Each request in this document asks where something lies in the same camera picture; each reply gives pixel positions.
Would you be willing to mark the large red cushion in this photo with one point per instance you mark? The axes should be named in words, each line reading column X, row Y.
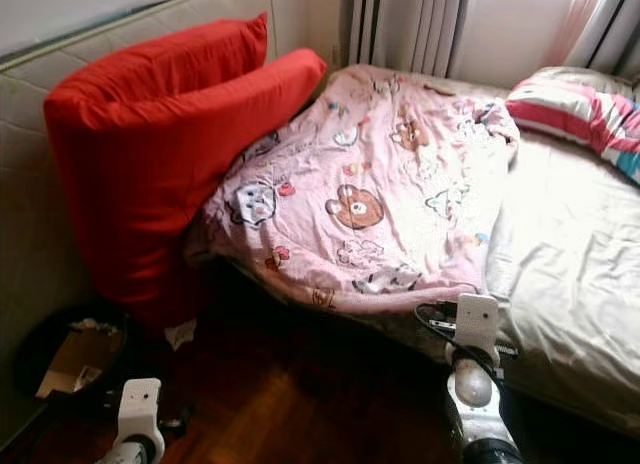
column 150, row 204

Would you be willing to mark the red white blue bolster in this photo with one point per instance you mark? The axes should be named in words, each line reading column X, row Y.
column 570, row 109

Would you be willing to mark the beige sheeted bed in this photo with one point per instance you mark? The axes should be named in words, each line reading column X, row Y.
column 570, row 244

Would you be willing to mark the pink sheer curtain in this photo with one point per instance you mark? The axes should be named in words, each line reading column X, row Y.
column 580, row 24

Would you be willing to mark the grey striped curtain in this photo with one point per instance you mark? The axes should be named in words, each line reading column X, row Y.
column 622, row 39
column 405, row 29

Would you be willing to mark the white crumpled paper scrap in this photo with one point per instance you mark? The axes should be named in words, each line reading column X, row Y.
column 98, row 326

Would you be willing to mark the beige quilted upright mattress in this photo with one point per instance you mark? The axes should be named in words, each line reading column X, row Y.
column 25, row 234

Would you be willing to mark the pink cartoon print blanket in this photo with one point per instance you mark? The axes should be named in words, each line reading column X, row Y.
column 380, row 184

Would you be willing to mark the brown cardboard piece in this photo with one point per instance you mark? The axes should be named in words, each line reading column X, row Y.
column 75, row 364

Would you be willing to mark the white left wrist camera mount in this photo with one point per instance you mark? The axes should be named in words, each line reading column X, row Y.
column 140, row 406

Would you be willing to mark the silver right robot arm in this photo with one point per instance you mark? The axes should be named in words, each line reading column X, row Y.
column 475, row 399

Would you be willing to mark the white paper piece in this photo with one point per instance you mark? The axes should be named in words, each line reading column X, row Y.
column 180, row 334

